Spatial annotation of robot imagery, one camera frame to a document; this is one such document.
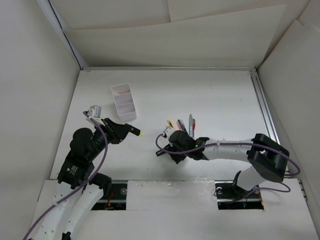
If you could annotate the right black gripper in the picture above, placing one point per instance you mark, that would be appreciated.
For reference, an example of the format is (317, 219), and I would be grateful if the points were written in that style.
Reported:
(177, 157)

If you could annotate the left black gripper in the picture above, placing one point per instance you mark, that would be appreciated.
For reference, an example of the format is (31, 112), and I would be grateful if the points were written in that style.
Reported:
(118, 131)

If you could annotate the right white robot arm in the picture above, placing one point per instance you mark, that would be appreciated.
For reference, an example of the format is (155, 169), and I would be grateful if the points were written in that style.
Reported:
(268, 160)

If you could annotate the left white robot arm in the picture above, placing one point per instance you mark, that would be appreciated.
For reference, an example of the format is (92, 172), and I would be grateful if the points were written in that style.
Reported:
(79, 183)

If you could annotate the black green highlighter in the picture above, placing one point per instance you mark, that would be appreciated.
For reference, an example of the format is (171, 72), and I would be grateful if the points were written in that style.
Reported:
(162, 152)

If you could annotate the white three-compartment organizer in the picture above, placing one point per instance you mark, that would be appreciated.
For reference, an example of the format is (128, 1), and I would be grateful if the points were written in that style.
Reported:
(124, 104)

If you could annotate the black blue pen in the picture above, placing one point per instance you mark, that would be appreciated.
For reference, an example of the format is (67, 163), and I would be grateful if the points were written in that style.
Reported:
(184, 127)

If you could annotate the clear pink pen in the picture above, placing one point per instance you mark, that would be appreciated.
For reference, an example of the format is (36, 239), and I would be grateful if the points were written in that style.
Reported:
(179, 125)

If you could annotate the yellow utility knife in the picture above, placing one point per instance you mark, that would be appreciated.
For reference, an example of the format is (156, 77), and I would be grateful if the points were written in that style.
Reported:
(170, 123)

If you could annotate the light blue mechanical pencil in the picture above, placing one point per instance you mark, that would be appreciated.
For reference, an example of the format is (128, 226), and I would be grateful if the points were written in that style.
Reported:
(191, 126)

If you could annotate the clear red pen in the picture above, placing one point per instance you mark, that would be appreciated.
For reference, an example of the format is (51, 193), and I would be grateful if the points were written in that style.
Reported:
(193, 127)

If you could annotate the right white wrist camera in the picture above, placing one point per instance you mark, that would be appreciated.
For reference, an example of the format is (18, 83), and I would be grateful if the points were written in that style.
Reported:
(168, 132)

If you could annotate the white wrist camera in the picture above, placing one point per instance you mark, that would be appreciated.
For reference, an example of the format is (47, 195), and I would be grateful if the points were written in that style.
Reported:
(168, 132)
(94, 112)

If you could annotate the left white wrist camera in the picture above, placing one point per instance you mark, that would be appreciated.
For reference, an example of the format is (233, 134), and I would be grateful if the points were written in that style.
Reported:
(94, 112)

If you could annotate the aluminium rail right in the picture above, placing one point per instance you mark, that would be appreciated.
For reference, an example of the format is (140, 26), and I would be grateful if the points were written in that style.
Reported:
(263, 105)

